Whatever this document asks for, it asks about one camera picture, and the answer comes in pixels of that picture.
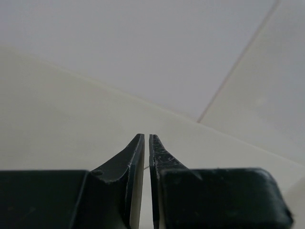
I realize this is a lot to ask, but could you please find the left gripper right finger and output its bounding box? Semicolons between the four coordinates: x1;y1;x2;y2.
149;135;214;229

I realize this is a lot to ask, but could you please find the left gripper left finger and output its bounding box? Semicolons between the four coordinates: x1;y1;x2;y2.
88;134;145;229

